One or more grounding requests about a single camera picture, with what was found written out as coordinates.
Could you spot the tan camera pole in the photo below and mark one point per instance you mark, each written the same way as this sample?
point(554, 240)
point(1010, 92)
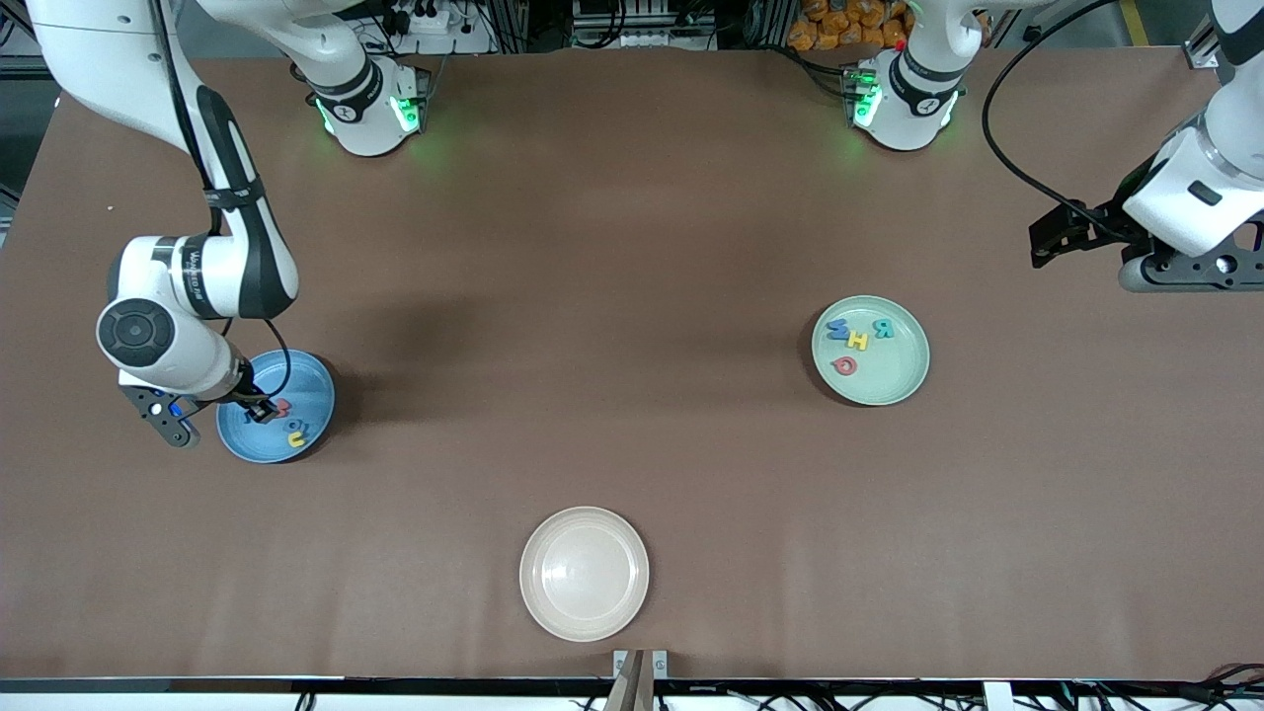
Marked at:
point(632, 686)

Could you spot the white equipment rack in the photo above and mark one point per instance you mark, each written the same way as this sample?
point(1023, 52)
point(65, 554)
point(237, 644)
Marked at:
point(642, 25)

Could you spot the blue capital letter W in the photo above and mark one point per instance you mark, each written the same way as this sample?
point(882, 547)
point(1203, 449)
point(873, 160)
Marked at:
point(839, 330)

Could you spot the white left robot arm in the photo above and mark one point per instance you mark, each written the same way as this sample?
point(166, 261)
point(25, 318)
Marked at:
point(1215, 148)

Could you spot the blue plate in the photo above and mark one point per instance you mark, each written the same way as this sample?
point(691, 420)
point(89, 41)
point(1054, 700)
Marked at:
point(311, 380)

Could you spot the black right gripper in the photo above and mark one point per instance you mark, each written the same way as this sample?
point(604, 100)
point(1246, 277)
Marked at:
point(247, 394)

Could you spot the green capital letter R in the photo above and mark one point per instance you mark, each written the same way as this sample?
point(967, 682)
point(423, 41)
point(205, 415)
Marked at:
point(879, 330)

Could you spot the aluminium frame post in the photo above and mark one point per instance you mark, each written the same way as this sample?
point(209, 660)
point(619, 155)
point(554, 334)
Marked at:
point(1197, 54)

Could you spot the beige plate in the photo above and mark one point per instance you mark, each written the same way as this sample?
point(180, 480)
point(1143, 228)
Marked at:
point(585, 575)

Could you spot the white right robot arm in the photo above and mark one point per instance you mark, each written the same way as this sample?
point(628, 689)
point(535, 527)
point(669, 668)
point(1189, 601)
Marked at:
point(109, 69)

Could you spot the orange bag pile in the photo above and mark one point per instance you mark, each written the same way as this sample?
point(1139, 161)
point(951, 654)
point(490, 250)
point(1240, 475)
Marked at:
point(839, 25)

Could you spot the yellow capital letter H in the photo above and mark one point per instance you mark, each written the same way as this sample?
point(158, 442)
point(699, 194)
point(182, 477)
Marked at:
point(857, 342)

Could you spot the grey metal mounting bracket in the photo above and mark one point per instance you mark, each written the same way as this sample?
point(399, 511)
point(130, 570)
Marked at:
point(619, 662)

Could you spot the pink capital letter Q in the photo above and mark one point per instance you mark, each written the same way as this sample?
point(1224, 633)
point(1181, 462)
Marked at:
point(838, 364)

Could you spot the white power strip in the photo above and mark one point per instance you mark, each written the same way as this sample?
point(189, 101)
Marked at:
point(430, 20)

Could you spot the green plate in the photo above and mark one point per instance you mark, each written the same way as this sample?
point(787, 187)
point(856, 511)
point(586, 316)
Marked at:
point(894, 380)

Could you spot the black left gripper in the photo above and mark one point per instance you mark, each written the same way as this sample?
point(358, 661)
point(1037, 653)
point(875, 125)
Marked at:
point(1098, 225)

